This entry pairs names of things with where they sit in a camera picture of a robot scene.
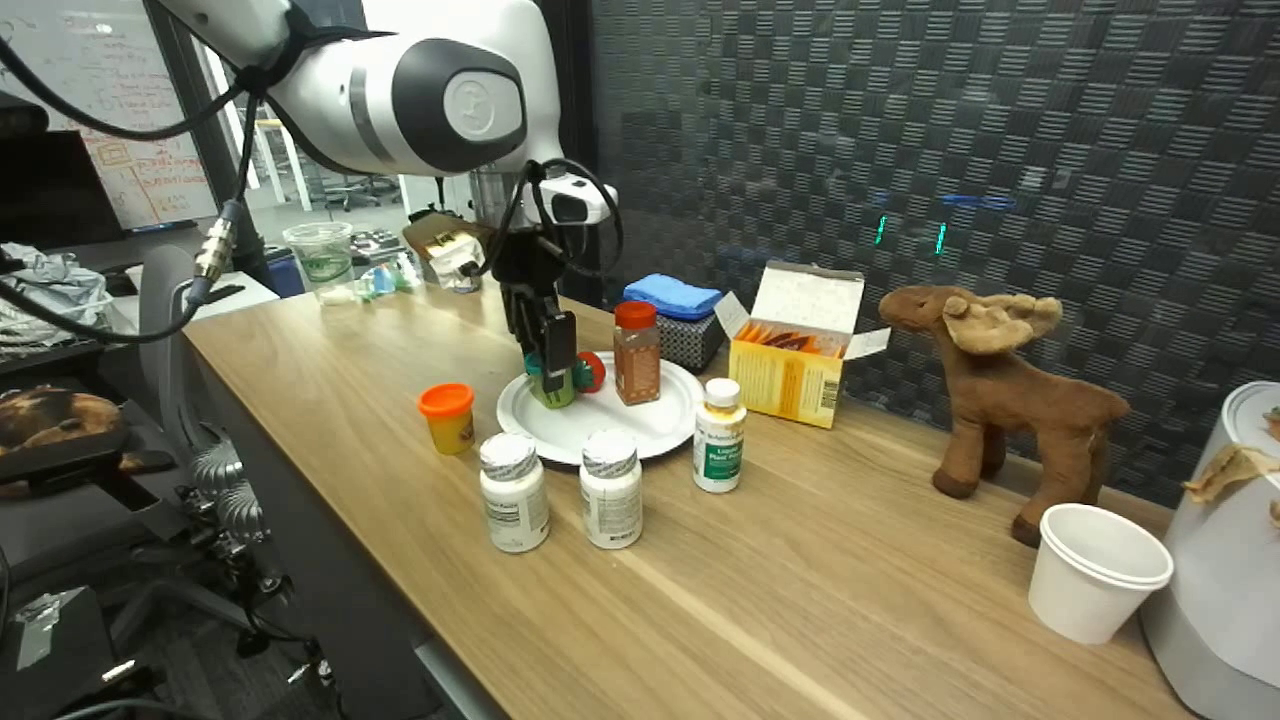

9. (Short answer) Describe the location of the spice jar orange lid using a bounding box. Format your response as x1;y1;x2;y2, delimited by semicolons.
613;301;667;410

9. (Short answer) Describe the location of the green tub teal lid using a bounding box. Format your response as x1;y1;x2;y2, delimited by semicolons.
525;351;585;411

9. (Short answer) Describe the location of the open yellow cardboard box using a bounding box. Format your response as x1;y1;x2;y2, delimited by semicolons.
712;261;895;433

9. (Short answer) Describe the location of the yellow tub orange lid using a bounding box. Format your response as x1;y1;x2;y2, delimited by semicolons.
416;382;478;459

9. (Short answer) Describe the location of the yellowish green-label pill bottle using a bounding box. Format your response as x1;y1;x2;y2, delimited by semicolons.
689;376;750;496

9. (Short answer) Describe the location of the grey mesh block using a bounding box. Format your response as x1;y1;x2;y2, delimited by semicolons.
654;301;731;376

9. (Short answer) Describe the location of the black cable metal connector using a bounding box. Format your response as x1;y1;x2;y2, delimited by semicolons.
0;36;265;351

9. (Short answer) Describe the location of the white pill bottle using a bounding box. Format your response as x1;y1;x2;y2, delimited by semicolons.
577;435;646;551
474;433;552;558

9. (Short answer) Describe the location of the grey clothes pile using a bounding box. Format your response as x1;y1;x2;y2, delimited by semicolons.
0;241;118;369

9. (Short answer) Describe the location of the dark metal pole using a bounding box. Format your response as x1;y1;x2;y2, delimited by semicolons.
140;0;269;276

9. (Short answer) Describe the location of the brown moose plush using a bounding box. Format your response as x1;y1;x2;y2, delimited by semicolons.
877;280;1135;551

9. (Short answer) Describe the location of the clear plastic container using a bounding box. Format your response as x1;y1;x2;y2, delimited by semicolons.
279;218;360;301

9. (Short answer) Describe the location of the black looped gripper cable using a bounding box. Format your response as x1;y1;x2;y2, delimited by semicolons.
525;156;632;283

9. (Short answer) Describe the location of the white cylindrical appliance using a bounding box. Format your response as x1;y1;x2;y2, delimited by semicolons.
1141;376;1280;720

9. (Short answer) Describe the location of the clear plastic wrapper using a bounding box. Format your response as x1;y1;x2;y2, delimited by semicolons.
350;254;416;310

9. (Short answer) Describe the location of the white paper cup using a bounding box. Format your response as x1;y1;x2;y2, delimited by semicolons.
1022;499;1180;649

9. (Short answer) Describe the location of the white paper plate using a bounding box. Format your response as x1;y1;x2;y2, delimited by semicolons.
492;351;709;472

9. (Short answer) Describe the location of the blue box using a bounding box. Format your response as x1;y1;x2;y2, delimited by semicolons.
256;248;311;301

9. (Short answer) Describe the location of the brown patterned cushion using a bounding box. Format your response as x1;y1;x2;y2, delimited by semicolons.
0;382;132;486

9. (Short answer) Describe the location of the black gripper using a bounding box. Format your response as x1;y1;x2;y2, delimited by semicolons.
486;228;585;410

